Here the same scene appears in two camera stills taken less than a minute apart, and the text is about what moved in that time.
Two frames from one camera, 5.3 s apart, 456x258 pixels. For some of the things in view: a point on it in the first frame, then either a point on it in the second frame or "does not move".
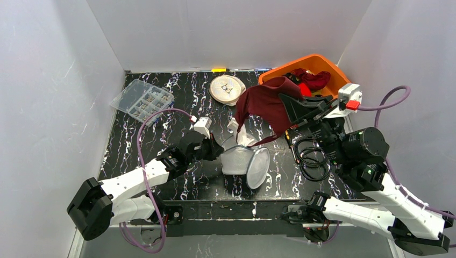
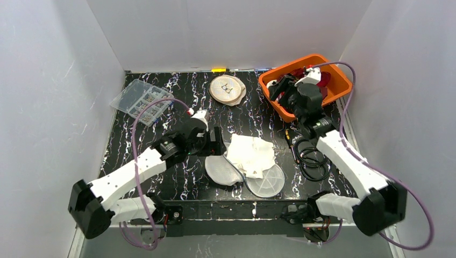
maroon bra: (264, 99) → (325, 77)
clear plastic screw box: (141, 100) does not move
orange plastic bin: (315, 63) does not move
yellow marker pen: (218, 70) does not move
